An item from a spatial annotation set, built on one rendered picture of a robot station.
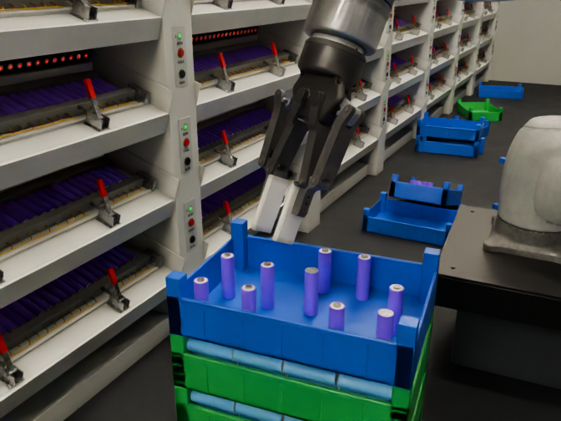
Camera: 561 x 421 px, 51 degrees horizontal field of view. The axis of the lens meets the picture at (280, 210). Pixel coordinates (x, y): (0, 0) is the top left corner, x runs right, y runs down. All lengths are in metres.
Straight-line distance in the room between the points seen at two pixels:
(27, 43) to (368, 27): 0.55
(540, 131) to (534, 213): 0.16
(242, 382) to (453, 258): 0.65
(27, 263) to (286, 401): 0.54
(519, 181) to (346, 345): 0.70
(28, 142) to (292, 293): 0.51
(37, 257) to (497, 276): 0.85
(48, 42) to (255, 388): 0.63
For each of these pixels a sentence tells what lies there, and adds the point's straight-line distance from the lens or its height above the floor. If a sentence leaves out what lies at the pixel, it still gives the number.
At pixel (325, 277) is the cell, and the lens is 0.81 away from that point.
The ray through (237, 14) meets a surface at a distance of 1.46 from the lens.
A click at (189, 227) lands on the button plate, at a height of 0.27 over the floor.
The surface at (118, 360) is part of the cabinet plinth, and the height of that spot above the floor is 0.04.
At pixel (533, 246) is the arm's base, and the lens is 1.31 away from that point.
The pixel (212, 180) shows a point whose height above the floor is 0.36.
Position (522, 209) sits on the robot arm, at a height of 0.38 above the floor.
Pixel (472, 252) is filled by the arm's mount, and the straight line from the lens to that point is 1.29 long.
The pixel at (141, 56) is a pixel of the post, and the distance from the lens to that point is 1.27.
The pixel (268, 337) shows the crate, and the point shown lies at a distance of 0.69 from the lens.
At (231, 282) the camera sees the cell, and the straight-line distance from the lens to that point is 0.80.
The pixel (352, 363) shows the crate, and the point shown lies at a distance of 0.67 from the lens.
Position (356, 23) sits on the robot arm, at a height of 0.77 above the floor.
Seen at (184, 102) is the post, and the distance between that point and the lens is 1.29.
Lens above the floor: 0.81
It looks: 22 degrees down
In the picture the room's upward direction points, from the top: straight up
